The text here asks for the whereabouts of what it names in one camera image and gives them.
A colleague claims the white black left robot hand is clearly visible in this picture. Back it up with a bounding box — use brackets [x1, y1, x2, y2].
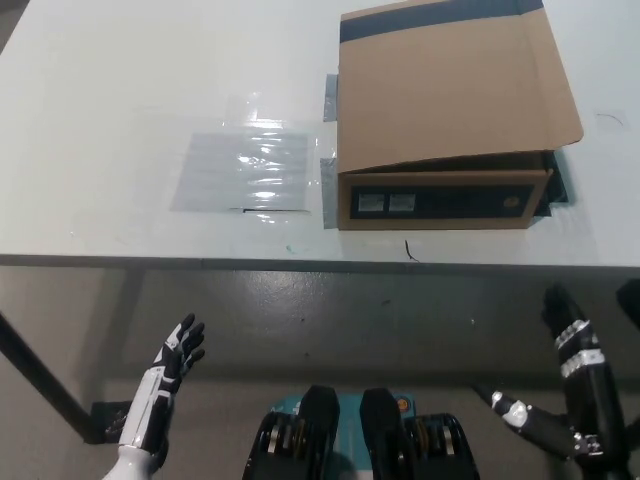
[118, 313, 207, 452]

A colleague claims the short grey tape strip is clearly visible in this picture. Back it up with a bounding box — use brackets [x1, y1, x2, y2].
[323, 73, 342, 123]

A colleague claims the black table leg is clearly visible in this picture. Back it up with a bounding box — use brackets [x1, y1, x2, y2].
[0, 310, 95, 441]

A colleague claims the long grey tape strip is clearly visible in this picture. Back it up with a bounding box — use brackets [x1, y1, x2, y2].
[318, 156, 342, 230]

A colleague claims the brown cardboard storage box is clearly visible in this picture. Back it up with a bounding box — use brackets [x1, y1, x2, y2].
[336, 0, 585, 232]

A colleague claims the black taped table foot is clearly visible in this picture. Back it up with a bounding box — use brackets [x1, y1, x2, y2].
[83, 399, 134, 445]

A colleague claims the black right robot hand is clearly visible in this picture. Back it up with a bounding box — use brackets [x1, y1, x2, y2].
[472, 282, 630, 462]

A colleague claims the clear plastic bag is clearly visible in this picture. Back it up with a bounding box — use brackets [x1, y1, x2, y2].
[169, 127, 317, 216]

